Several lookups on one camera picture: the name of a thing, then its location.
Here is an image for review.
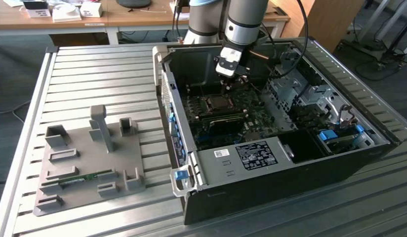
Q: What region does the black floor equipment box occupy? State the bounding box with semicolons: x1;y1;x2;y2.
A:
334;39;384;61

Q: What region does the CPU socket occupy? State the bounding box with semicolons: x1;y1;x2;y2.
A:
204;93;236;112

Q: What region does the dark grey round object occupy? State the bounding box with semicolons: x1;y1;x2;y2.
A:
116;0;152;8

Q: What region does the wooden office desk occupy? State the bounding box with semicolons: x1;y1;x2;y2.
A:
105;0;292;45
0;0;120;46

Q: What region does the blue disk carrier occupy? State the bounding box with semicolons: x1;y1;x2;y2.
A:
318;130;339;143

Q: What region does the white box with round opening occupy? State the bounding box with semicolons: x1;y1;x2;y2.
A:
51;3;83;23

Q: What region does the grey parts rack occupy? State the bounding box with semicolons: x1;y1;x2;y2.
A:
32;104;148;217

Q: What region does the grey power supply unit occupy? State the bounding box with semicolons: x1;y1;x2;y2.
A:
192;137;296;191

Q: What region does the black open PC case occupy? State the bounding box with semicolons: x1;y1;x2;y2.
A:
152;36;406;226

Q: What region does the blue plastic latch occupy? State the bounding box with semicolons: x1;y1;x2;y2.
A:
173;168;188;183

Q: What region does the green RAM stick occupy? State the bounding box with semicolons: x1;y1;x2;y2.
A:
57;172;101;185

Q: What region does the black camera cable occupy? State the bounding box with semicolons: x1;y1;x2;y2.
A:
250;0;310;79

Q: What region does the metal drive cage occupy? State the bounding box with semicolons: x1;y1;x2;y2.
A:
262;48;338;130

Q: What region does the wooden cabinet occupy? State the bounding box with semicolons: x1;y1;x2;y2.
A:
279;0;367;54

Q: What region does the coloured wire bundle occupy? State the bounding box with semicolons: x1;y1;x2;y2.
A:
335;105;356;129

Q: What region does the green motherboard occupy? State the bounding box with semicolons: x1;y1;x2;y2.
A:
180;82;299;151

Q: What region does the black expansion card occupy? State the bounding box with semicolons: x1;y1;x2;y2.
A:
208;118;250;134

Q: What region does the small white printed box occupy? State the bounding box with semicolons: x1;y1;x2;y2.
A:
79;2;104;18
26;7;53;19

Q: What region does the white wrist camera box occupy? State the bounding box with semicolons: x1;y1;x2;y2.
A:
213;46;251;78

